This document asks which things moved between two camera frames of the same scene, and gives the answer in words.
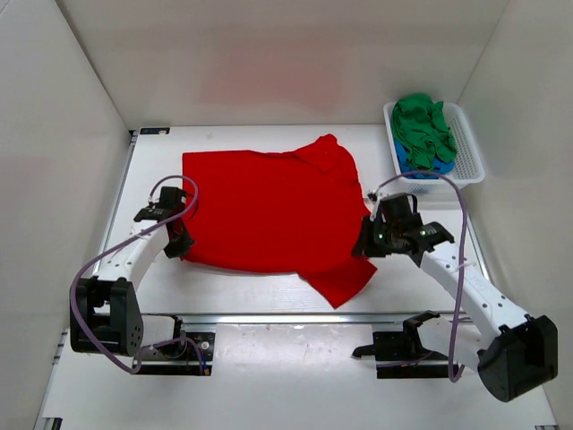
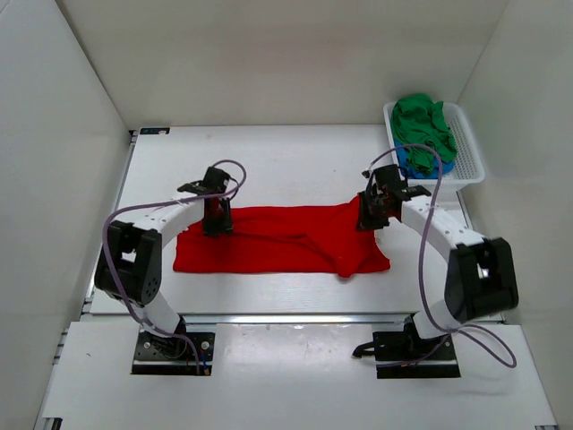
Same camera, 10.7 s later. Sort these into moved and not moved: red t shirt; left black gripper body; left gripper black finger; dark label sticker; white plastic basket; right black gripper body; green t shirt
Moved: red t shirt; left gripper black finger; left black gripper body; right black gripper body
Not moved: dark label sticker; green t shirt; white plastic basket
